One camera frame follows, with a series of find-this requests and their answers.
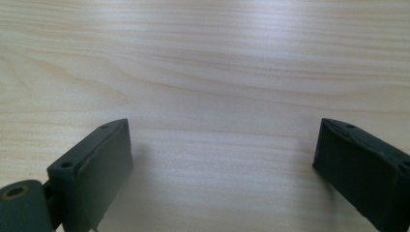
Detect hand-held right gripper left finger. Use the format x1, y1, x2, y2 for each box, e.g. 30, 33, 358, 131
46, 118, 134, 232

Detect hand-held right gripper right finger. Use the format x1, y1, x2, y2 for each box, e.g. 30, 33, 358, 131
311, 117, 410, 232

